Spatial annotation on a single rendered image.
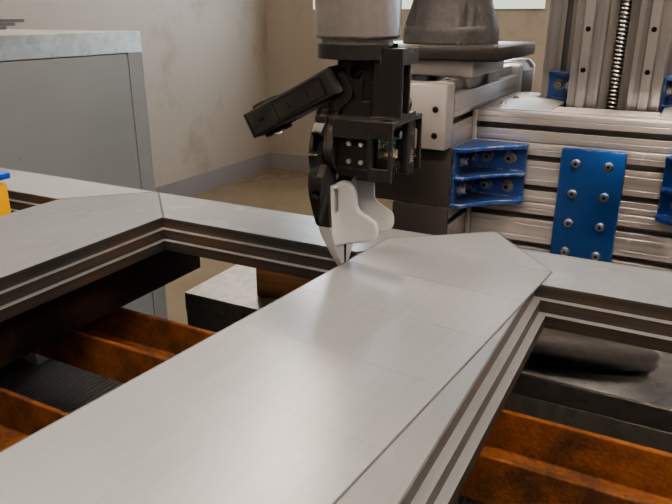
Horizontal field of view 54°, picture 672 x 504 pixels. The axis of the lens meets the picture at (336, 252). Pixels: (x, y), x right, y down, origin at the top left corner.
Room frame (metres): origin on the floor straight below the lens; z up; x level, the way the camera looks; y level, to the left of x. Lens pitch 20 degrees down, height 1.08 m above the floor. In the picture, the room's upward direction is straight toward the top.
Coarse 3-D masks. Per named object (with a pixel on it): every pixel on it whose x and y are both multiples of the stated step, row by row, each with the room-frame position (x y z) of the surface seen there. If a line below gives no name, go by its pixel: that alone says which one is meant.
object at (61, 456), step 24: (48, 432) 0.32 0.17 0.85; (72, 432) 0.32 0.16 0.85; (0, 456) 0.30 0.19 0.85; (24, 456) 0.30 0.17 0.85; (48, 456) 0.30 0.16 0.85; (72, 456) 0.30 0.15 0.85; (96, 456) 0.30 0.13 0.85; (120, 456) 0.30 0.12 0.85; (0, 480) 0.28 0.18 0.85; (24, 480) 0.28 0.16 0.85; (48, 480) 0.28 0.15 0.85; (72, 480) 0.28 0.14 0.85; (96, 480) 0.28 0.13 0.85; (120, 480) 0.28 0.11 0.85; (144, 480) 0.28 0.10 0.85; (168, 480) 0.28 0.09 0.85
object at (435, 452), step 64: (64, 256) 0.63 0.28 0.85; (128, 256) 0.69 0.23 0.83; (256, 256) 0.69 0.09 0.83; (320, 256) 0.66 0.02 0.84; (0, 320) 0.54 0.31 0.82; (512, 320) 0.48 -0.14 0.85; (576, 320) 0.52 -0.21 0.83; (640, 320) 0.50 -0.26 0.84; (448, 384) 0.38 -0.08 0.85; (512, 384) 0.43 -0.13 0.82; (448, 448) 0.33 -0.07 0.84
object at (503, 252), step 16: (400, 240) 0.67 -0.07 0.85; (416, 240) 0.67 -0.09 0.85; (432, 240) 0.67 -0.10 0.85; (448, 240) 0.67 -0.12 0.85; (464, 240) 0.67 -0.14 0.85; (480, 240) 0.67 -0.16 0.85; (480, 256) 0.62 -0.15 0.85; (496, 256) 0.62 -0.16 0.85; (512, 256) 0.62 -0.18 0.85; (528, 256) 0.62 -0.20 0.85
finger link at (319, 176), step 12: (312, 156) 0.57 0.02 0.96; (312, 168) 0.58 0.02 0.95; (324, 168) 0.57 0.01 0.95; (312, 180) 0.57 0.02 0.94; (324, 180) 0.57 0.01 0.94; (312, 192) 0.57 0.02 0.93; (324, 192) 0.58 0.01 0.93; (312, 204) 0.58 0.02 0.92; (324, 204) 0.58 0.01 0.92; (324, 216) 0.58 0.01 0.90
